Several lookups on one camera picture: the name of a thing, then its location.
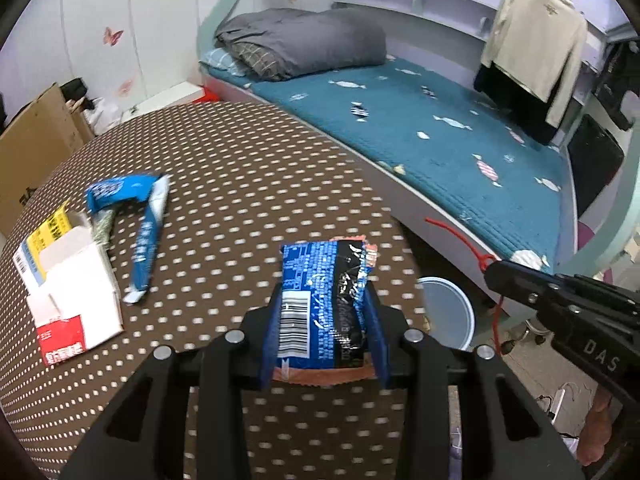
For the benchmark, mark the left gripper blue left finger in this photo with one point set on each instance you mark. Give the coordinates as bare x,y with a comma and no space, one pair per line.
270,342

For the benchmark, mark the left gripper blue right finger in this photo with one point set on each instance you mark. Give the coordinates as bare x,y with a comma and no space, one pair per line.
373,327

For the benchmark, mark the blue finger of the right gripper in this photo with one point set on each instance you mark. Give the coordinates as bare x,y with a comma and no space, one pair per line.
523,285

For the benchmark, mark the dark blue snack packet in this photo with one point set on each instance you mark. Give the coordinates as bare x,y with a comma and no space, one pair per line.
322,333

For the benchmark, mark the blue white tube wrapper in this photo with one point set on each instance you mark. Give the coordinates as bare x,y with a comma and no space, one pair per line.
147,240

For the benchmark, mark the white red medicine box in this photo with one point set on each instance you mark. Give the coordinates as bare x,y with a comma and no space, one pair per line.
77,307

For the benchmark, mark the blue snack wrapper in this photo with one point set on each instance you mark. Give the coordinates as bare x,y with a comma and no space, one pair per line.
110,192

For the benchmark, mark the yellow white medicine box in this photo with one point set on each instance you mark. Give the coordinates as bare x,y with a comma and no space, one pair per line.
28,260

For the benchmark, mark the light blue trash bin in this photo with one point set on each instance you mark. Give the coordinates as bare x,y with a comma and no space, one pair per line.
448,313

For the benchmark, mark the brown polka dot tablecloth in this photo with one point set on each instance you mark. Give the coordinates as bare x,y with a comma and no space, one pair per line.
244,179

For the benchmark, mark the teal bed mattress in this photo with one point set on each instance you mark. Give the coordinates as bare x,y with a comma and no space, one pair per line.
444,140

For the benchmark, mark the green silver wrapper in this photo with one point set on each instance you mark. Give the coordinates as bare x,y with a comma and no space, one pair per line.
102,225

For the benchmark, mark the cream sweater on hanger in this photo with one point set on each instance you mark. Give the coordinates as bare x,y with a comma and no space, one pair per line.
538,44

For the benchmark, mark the red stool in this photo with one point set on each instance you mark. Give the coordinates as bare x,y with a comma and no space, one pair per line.
206,96

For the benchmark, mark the blue striped pillow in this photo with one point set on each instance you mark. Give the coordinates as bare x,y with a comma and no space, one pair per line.
221,59

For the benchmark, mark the grey folded duvet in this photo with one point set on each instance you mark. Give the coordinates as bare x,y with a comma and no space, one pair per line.
282,44

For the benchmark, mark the brown cardboard box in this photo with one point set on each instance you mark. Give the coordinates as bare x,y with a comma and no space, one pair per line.
45,134

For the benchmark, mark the mint green bunk bed frame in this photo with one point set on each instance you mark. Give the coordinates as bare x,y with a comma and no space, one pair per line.
600,194

